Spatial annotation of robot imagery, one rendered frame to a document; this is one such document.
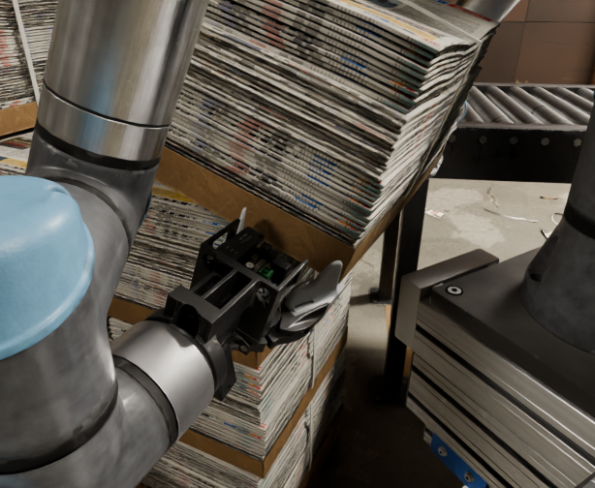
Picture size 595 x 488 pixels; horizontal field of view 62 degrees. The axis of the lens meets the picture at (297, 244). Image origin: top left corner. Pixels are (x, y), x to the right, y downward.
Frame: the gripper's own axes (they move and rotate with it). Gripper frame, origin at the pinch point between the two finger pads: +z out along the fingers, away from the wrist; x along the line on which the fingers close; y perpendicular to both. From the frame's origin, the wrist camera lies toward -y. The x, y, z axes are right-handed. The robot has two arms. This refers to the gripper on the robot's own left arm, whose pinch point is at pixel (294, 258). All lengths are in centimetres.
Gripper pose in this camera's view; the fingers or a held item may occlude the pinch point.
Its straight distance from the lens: 51.4
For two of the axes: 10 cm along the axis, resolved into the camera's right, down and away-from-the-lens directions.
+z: 4.4, -4.2, 8.0
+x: -8.4, -4.9, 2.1
